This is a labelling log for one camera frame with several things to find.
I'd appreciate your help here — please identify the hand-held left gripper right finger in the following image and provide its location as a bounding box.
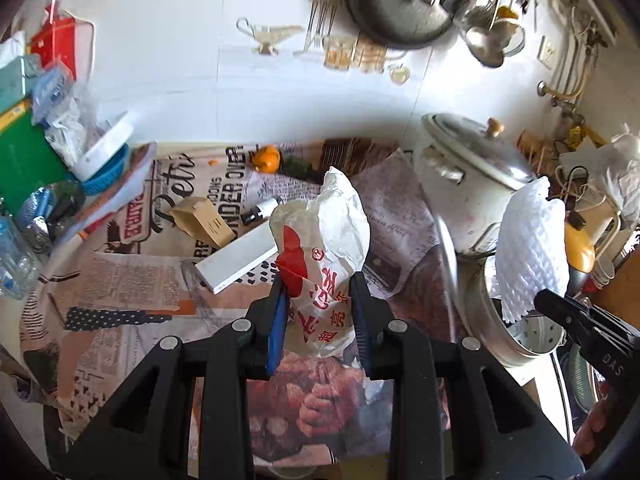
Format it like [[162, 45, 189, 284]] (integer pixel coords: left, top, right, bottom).
[[347, 271, 586, 480]]

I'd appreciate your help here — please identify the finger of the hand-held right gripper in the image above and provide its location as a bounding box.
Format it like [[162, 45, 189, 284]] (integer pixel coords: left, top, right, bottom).
[[533, 288, 592, 335]]

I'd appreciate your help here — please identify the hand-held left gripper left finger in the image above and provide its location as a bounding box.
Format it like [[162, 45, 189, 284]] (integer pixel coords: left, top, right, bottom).
[[50, 272, 291, 480]]

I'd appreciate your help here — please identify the white foam net sleeve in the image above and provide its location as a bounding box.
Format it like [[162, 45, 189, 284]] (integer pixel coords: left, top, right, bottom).
[[492, 176, 571, 323]]

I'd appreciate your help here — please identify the white paper bag red print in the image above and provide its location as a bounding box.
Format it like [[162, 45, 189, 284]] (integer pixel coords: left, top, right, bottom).
[[269, 166, 371, 358]]

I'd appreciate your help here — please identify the large orange peel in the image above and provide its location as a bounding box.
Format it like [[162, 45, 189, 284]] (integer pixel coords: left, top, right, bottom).
[[251, 145, 281, 174]]

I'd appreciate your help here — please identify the person's right hand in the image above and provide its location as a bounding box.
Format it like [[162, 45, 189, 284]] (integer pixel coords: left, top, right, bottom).
[[572, 395, 611, 468]]

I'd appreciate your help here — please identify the steel pot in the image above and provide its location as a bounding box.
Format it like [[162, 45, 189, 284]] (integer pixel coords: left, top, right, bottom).
[[462, 255, 568, 368]]

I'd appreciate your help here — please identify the yellow electric kettle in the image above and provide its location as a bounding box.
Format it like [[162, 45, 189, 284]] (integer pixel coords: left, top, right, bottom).
[[565, 195, 626, 273]]

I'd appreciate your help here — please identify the long white box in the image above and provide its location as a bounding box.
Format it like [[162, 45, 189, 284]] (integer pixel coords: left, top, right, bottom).
[[194, 220, 281, 295]]

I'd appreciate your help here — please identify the small black white bottle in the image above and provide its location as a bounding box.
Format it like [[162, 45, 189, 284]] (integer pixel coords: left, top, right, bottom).
[[241, 196, 281, 226]]

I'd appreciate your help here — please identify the small brown cardboard box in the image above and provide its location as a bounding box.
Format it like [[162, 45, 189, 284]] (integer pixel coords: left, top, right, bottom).
[[170, 196, 237, 250]]

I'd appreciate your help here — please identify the white rice cooker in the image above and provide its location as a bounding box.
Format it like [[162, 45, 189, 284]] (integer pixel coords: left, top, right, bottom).
[[412, 112, 538, 258]]

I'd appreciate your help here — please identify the dark green bottle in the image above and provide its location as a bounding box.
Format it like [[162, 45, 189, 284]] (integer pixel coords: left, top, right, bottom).
[[281, 156, 326, 183]]

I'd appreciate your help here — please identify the white plastic bag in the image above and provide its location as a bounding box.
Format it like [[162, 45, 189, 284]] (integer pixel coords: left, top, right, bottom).
[[587, 132, 640, 221]]

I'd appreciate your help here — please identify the printed newspaper-style tablecloth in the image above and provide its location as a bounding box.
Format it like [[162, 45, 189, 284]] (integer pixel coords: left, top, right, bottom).
[[20, 137, 501, 466]]

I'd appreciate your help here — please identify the steel cooker lid wooden knob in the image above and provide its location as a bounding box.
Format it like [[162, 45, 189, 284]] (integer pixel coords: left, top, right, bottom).
[[422, 112, 538, 191]]

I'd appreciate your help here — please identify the brass water tap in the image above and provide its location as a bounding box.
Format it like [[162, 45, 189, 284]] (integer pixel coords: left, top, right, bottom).
[[537, 80, 586, 126]]

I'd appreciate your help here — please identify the blue plastic basket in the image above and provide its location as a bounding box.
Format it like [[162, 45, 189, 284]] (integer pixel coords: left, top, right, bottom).
[[80, 142, 132, 196]]

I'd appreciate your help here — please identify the white round bowl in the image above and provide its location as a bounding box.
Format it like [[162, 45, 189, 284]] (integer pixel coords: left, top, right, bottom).
[[70, 110, 136, 181]]

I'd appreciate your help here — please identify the silver foil bag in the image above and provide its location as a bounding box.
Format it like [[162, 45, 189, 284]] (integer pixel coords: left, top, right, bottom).
[[15, 180, 86, 246]]

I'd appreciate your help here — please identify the steel ladle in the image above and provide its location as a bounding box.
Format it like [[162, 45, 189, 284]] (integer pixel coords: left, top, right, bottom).
[[465, 0, 506, 68]]

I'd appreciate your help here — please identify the clear plastic water bottle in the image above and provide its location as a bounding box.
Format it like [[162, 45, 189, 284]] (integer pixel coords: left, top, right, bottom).
[[0, 210, 43, 301]]

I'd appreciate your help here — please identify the clear plastic bags pile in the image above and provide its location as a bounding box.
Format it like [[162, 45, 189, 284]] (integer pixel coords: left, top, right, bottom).
[[32, 67, 101, 166]]

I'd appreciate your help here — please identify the black wok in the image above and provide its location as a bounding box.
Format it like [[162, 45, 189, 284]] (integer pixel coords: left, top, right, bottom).
[[344, 0, 456, 51]]

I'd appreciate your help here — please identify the teal box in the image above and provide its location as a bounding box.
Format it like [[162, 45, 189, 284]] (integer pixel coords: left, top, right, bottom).
[[0, 55, 41, 116]]

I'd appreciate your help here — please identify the red plastic bag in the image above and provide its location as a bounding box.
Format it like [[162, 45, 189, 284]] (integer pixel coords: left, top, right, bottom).
[[30, 5, 96, 81]]

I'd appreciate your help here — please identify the white wall socket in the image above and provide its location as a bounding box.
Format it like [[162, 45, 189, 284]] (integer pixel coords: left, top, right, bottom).
[[537, 35, 558, 71]]

